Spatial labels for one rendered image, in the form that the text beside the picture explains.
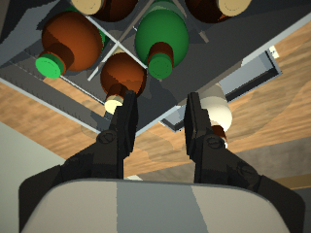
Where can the brown bottle with beige cap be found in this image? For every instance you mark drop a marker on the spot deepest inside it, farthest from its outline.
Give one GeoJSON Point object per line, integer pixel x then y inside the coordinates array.
{"type": "Point", "coordinates": [216, 11]}
{"type": "Point", "coordinates": [112, 10]}

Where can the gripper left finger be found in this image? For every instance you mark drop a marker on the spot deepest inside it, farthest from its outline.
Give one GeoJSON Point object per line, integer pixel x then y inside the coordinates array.
{"type": "Point", "coordinates": [101, 160]}

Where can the brown bottle with green cap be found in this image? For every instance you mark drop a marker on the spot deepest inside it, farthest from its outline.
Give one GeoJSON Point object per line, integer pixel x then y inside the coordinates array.
{"type": "Point", "coordinates": [71, 41]}

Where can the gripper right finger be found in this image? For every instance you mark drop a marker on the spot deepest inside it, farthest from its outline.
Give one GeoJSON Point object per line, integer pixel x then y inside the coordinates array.
{"type": "Point", "coordinates": [214, 164]}

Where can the grey rectangular tray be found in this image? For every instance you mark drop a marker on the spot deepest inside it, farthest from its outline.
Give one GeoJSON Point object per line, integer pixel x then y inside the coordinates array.
{"type": "Point", "coordinates": [260, 70]}

